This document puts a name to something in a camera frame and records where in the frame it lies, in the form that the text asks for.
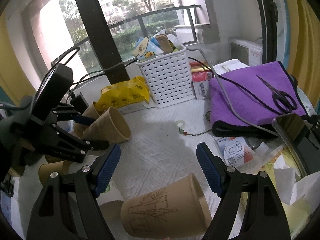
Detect white paper cup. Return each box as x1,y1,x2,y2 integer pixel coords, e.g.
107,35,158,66
97,179,124,231

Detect yellow curtain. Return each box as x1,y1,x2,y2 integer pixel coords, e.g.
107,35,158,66
1,13,35,105
286,0,319,106

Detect white perforated basket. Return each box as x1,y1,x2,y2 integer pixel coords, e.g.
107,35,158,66
137,46,195,108

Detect black scissors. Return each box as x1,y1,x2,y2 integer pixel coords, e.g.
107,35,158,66
257,75,297,114

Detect brown paper cup front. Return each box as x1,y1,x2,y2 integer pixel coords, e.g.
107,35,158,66
38,160,72,186

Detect purple towel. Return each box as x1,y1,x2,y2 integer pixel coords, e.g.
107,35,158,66
209,61,309,139

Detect jade bead pendant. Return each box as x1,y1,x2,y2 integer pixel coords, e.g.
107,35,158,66
174,119,213,137

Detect air conditioner unit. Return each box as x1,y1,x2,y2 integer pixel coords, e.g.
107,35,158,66
228,38,263,66

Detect yellow tissue pack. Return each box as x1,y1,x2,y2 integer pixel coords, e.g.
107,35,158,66
247,149,318,239

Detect red white card packet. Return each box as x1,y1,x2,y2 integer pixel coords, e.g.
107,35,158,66
216,137,254,168

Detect yellow curtain left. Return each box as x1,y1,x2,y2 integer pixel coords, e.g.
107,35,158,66
1,13,35,105

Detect black power adapter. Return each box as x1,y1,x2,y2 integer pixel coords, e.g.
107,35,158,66
69,93,89,114

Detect red white box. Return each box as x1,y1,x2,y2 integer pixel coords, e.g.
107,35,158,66
189,60,212,100

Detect brown paper cup back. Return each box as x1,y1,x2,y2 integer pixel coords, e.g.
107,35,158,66
73,101,101,138

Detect brown paper cup bamboo print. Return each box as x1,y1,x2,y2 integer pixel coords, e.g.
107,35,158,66
120,173,212,238

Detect brown paper cup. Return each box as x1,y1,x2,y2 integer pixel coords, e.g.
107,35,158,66
73,101,101,138
82,107,132,143
38,160,72,186

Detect yellow curtain right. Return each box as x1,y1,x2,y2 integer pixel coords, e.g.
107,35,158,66
286,0,319,106

